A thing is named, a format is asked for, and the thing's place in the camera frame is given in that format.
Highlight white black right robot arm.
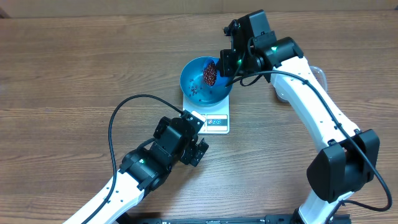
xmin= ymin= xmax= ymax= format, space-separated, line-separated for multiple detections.
xmin=218 ymin=10 xmax=380 ymax=223

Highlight clear plastic container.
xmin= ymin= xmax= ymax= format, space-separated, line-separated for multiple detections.
xmin=275 ymin=66 xmax=328 ymax=103

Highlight red adzuki beans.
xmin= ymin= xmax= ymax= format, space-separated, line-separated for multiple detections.
xmin=190 ymin=60 xmax=217 ymax=95

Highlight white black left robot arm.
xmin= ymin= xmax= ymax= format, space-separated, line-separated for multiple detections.
xmin=66 ymin=110 xmax=209 ymax=223

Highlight blue plastic measuring scoop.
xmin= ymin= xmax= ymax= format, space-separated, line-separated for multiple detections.
xmin=202 ymin=57 xmax=229 ymax=88

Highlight teal blue bowl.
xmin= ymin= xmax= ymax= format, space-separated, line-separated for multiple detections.
xmin=180 ymin=57 xmax=233 ymax=107

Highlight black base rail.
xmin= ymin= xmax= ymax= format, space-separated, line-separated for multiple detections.
xmin=118 ymin=211 xmax=352 ymax=224

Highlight white digital kitchen scale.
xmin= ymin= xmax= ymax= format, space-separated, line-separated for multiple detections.
xmin=183 ymin=96 xmax=230 ymax=134

